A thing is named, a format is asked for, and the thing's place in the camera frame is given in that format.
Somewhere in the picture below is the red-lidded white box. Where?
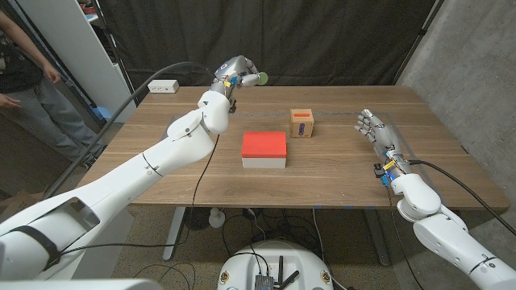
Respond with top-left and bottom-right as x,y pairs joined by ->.
240,130 -> 288,169

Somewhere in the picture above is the white table leg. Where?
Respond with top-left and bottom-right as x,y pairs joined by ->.
163,207 -> 186,262

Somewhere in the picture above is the blue object by cabinet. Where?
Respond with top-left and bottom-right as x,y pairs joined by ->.
90,105 -> 112,122

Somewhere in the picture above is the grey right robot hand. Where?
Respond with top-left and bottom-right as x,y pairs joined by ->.
354,108 -> 402,160

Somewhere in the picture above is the cardboard box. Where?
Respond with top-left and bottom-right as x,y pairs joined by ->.
0,191 -> 44,221

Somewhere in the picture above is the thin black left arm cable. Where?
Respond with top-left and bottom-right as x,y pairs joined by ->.
58,134 -> 221,255

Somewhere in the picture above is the standing person in grey trousers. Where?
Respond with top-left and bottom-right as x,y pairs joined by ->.
0,10 -> 108,170

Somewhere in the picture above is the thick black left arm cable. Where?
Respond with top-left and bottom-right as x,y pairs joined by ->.
42,60 -> 217,201

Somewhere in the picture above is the white robot torso base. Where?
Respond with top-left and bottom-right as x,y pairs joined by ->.
217,240 -> 335,290

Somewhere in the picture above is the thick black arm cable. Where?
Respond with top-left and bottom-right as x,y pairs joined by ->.
42,60 -> 217,201
409,159 -> 516,237

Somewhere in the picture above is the white cabinet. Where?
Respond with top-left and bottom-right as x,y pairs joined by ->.
15,0 -> 138,124

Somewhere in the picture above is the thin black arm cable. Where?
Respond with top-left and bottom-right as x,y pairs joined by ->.
386,185 -> 427,290
58,134 -> 221,255

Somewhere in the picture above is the white floor cable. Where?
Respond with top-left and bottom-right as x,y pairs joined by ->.
312,208 -> 343,290

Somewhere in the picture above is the black floor cable tangle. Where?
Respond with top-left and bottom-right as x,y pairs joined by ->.
220,207 -> 323,253

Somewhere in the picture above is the black stand pole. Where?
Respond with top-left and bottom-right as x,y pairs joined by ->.
393,0 -> 444,85
90,0 -> 140,106

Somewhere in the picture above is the small black fan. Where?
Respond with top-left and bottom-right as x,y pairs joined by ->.
184,207 -> 210,231

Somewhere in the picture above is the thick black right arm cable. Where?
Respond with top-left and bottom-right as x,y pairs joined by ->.
409,159 -> 516,237

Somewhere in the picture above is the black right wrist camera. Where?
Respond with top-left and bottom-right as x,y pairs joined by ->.
373,163 -> 392,187

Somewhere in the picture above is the white power strip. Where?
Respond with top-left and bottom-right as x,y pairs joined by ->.
147,79 -> 180,94

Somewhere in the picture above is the black curtain backdrop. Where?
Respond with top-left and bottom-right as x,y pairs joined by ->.
96,0 -> 439,102

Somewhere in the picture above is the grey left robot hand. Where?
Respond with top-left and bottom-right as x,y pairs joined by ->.
214,55 -> 261,88

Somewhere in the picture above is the grey tape outline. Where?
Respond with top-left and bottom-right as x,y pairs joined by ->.
160,111 -> 448,205

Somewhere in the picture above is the wooden slotted coin box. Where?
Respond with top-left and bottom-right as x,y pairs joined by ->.
289,108 -> 315,139

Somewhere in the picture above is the small white round object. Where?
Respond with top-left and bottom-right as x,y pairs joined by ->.
208,207 -> 226,229

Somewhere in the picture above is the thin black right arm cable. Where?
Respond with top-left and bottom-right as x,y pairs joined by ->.
386,185 -> 427,290

